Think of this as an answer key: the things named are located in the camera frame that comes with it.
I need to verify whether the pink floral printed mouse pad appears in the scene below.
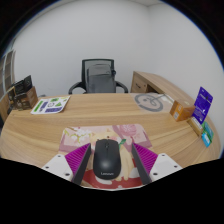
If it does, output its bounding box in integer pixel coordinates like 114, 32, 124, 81
59, 123, 153, 190

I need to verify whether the orange cardboard box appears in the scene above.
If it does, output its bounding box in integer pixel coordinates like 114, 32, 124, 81
169, 99, 196, 122

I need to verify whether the small beige box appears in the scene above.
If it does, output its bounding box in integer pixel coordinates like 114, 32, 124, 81
187, 116, 205, 138

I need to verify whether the purple upright card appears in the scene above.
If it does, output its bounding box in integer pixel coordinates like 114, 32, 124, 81
192, 86, 214, 125

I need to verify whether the blue packet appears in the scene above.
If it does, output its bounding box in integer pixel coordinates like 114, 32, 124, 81
200, 132, 212, 148

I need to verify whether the black computer mouse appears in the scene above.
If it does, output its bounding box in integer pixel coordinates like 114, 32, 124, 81
92, 138, 121, 181

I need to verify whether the large dark brown box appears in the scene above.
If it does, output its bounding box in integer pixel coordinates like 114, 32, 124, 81
13, 74, 39, 110

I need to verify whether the green packet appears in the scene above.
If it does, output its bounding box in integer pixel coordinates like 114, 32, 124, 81
203, 121, 215, 141

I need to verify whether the black mesh office chair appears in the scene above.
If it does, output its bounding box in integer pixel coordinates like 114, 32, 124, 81
68, 58, 129, 95

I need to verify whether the small dark brown box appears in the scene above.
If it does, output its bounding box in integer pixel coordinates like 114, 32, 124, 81
5, 87, 18, 112

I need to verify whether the white printed leaflet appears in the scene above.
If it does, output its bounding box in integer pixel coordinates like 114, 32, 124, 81
30, 95, 71, 115

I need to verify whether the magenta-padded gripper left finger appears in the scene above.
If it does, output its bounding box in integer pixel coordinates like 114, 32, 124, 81
40, 142, 92, 185

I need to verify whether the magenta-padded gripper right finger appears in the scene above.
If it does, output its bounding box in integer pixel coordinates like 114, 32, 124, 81
131, 142, 184, 185

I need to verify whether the wooden shelf unit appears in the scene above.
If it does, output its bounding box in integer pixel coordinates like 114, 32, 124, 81
0, 49, 17, 123

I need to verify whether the wooden side desk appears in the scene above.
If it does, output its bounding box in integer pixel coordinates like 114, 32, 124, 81
130, 70, 198, 108

